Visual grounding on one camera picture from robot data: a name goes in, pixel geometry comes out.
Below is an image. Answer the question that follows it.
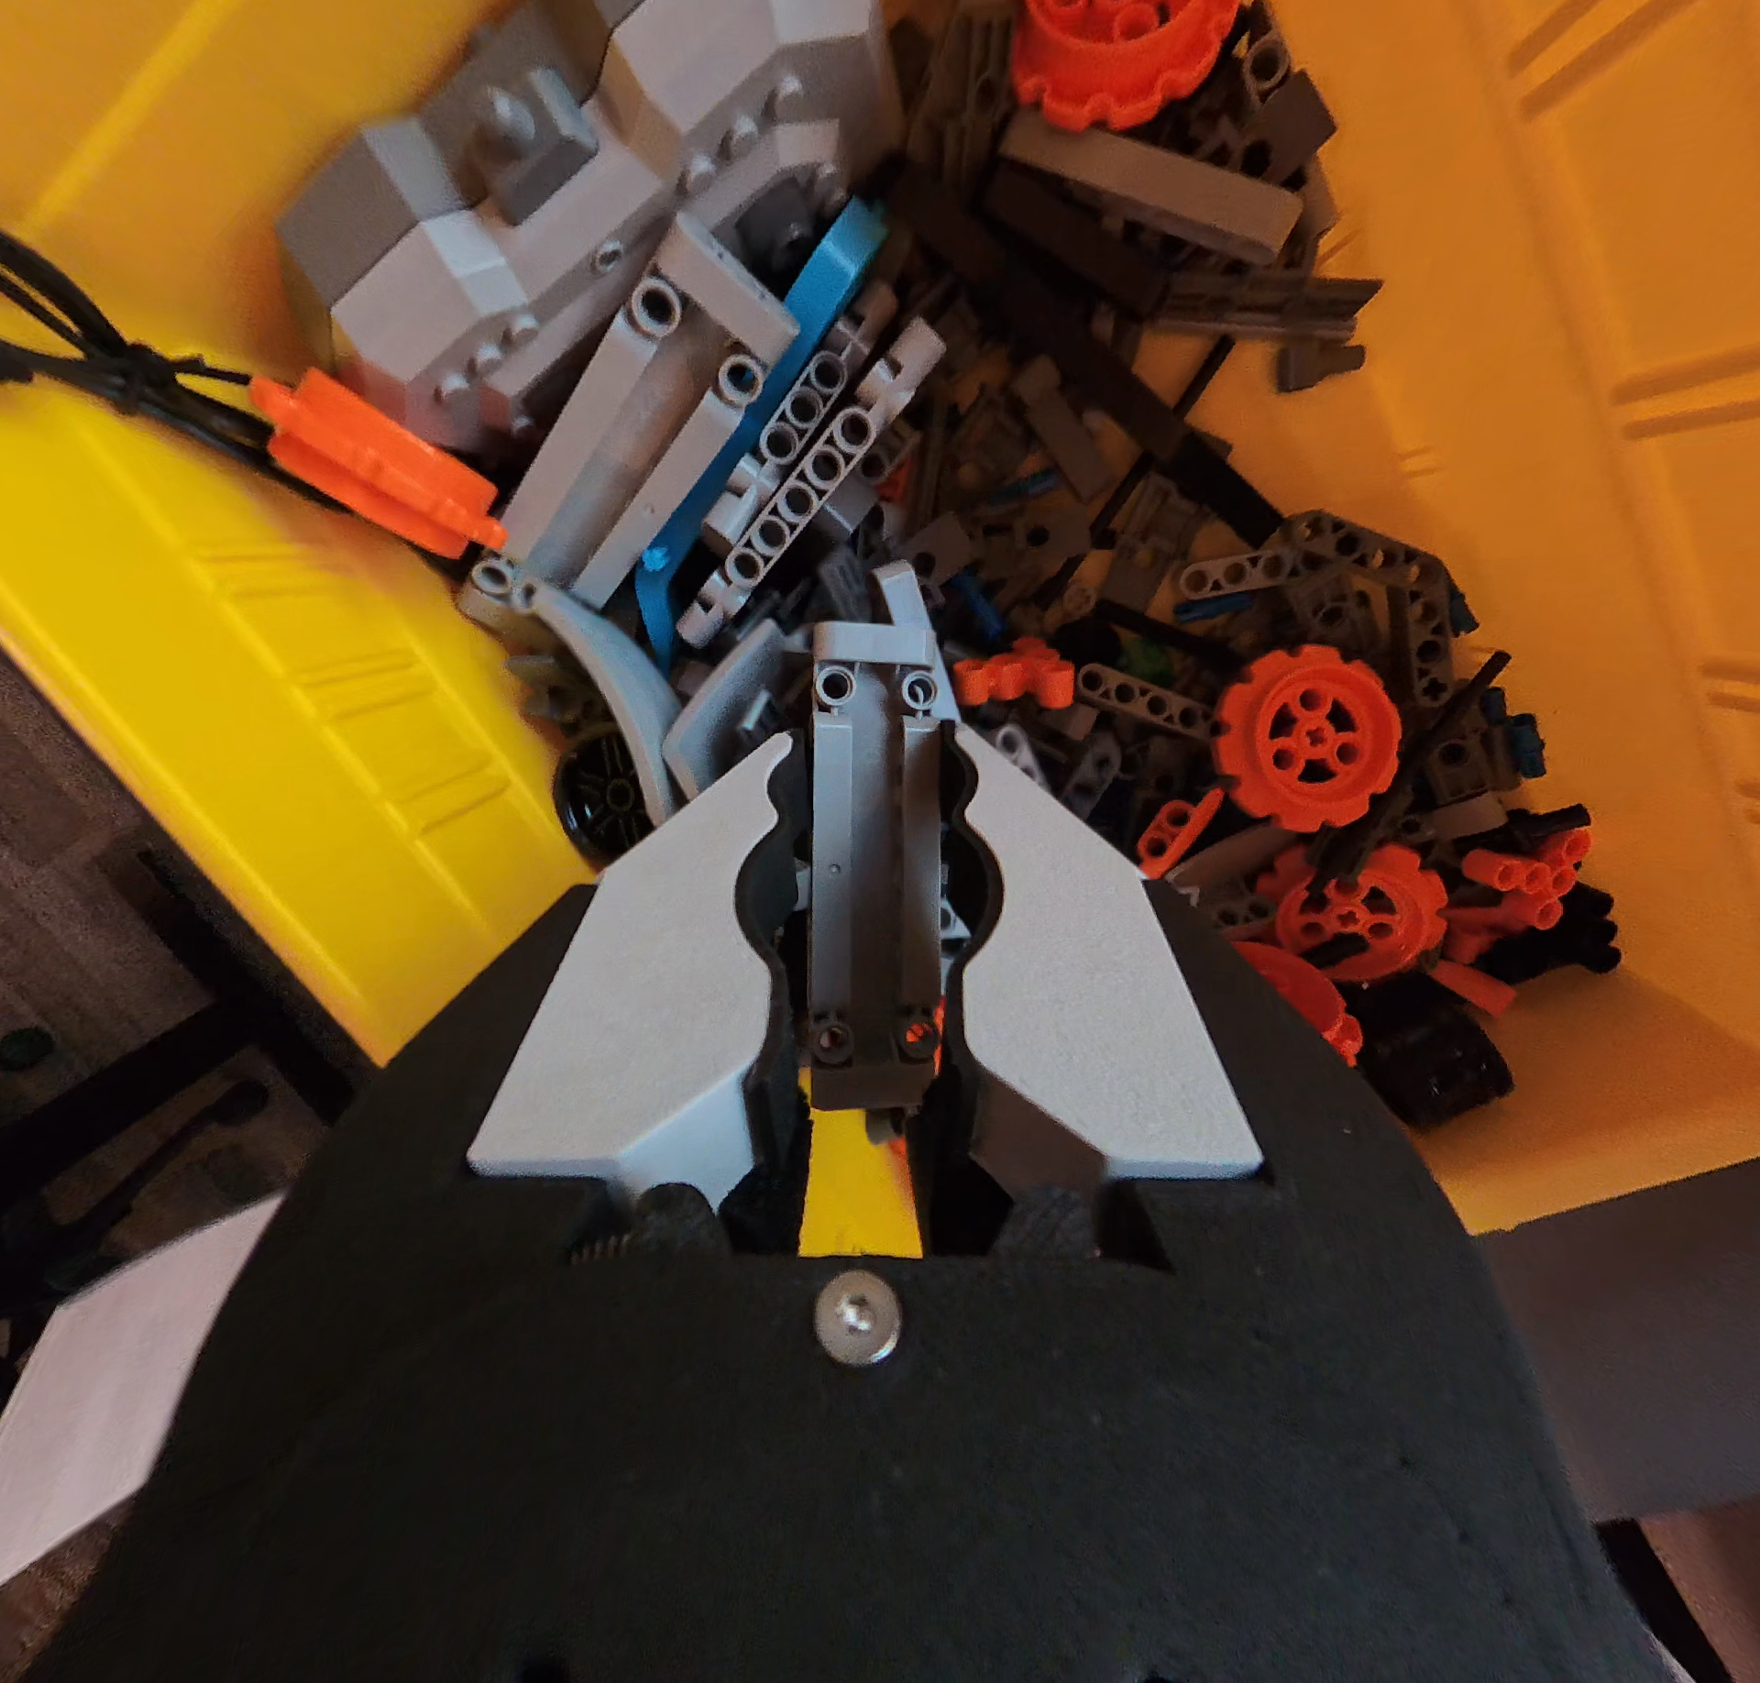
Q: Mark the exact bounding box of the blue curved building piece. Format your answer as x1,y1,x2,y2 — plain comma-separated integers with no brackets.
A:
634,197,891,674

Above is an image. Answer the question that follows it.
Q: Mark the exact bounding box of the orange round connector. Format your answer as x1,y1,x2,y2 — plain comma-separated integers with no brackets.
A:
253,368,509,562

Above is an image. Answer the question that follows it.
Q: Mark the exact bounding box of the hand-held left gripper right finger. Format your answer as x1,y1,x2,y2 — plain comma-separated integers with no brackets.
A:
922,723,1265,1249

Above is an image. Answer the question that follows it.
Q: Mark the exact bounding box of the black office chair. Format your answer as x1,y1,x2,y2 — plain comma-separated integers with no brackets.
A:
0,845,359,1313

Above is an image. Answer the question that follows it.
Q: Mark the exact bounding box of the yellow plastic bin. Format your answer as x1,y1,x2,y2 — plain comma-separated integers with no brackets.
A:
0,0,1760,1260

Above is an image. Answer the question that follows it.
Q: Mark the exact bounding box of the grey curved building piece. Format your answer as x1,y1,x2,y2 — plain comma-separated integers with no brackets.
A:
805,622,952,1113

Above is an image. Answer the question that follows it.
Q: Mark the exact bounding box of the large grey motor block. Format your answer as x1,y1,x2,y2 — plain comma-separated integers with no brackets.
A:
276,0,903,461

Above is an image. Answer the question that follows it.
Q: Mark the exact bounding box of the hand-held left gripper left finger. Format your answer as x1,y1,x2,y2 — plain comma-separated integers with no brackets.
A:
469,732,813,1249

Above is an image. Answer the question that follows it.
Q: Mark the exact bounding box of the black cable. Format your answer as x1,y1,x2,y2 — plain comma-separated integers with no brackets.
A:
0,234,298,474

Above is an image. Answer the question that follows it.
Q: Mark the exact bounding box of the orange gear piece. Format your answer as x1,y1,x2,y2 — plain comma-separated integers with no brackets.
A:
1010,0,1244,132

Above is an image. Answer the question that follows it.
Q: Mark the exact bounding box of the pile of building pieces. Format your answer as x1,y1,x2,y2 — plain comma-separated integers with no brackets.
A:
276,0,1623,1134

